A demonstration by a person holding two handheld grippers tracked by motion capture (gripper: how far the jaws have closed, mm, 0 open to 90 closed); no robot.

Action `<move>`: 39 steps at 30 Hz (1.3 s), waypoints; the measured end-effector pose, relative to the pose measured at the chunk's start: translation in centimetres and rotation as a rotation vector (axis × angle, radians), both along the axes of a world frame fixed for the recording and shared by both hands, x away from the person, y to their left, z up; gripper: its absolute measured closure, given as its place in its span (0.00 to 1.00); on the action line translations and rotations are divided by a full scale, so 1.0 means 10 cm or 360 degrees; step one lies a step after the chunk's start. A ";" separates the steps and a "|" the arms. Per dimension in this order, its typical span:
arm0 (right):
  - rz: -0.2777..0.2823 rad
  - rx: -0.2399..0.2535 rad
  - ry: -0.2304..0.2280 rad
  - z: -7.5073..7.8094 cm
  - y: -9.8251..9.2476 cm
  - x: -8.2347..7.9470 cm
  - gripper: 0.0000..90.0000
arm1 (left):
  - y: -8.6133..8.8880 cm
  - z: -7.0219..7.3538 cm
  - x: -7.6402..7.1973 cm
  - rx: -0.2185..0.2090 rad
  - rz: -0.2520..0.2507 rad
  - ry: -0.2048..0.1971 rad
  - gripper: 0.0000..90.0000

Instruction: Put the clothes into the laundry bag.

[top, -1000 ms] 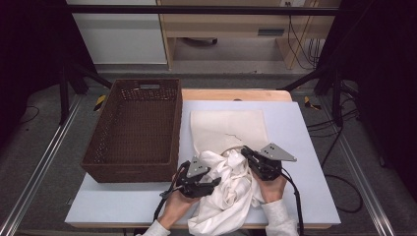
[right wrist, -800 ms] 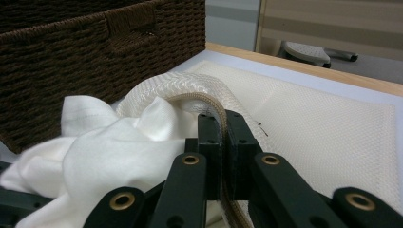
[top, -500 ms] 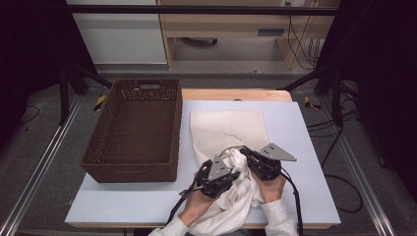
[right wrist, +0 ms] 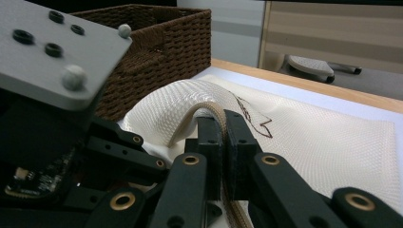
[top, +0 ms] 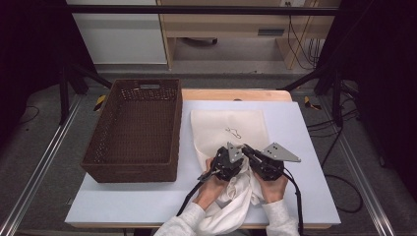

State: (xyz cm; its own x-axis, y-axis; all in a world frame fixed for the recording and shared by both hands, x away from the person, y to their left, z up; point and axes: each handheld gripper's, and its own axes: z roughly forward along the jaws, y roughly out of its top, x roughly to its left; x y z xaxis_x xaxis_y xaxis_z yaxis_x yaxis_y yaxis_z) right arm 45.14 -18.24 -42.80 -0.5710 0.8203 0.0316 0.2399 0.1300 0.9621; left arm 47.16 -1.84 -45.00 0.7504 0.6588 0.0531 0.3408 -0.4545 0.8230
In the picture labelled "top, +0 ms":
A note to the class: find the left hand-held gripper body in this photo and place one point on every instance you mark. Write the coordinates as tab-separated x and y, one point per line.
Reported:
226	164

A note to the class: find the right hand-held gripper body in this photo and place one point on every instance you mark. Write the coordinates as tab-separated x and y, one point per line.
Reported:
270	167

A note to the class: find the white cloth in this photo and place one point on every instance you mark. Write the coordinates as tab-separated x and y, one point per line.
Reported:
234	206

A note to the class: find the brown woven basket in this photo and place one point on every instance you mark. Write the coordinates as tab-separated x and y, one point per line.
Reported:
137	131

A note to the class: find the person's right hand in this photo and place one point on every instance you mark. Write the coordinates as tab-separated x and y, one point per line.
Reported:
273	190

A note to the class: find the person's left hand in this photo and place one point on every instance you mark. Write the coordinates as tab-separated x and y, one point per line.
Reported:
209	190

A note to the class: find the pale grey table board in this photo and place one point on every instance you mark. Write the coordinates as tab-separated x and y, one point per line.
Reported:
288	121

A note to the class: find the yellow black floor tape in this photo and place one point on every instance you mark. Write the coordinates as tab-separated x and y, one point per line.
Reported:
100	102
309	103

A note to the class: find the black metal stand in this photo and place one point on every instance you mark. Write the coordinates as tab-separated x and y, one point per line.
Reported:
337	98
64	91

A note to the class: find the light wooden desk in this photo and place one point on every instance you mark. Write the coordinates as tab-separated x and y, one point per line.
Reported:
229	24

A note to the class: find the black curtain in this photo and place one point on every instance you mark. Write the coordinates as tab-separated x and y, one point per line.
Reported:
29	49
383	82

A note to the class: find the black horizontal bar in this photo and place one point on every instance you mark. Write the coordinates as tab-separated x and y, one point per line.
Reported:
196	10

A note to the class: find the white cabinet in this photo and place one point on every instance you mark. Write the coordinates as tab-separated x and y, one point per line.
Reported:
121	39

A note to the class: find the aluminium floor rail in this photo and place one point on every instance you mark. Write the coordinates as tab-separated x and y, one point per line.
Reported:
360	177
42	160

